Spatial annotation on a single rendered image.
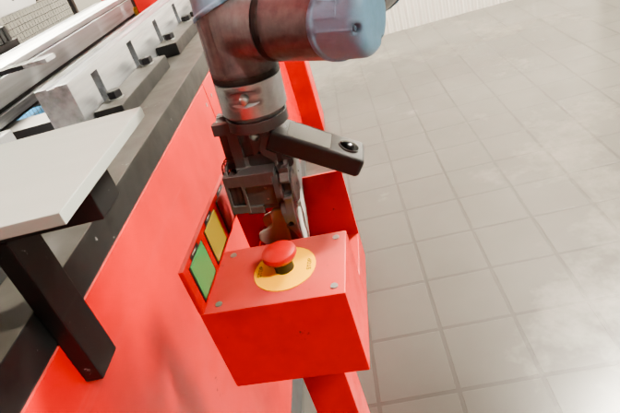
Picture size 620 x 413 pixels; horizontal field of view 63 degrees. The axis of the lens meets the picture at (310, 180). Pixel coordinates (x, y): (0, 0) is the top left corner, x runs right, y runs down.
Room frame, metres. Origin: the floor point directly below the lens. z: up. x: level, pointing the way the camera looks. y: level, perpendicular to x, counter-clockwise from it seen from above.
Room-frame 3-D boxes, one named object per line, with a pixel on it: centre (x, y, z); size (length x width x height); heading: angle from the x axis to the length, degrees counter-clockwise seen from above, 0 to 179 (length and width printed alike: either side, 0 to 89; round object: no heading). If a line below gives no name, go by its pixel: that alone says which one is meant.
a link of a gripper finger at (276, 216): (0.54, 0.06, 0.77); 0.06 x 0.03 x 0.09; 77
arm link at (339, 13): (0.50, -0.07, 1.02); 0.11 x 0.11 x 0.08; 54
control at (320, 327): (0.50, 0.06, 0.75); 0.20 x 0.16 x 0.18; 167
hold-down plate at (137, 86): (1.02, 0.27, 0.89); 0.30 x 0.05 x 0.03; 171
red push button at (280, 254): (0.46, 0.06, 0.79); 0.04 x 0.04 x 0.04
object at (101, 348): (0.40, 0.23, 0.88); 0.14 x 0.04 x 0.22; 81
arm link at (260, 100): (0.55, 0.03, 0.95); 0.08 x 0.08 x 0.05
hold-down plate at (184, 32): (1.41, 0.21, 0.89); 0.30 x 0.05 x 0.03; 171
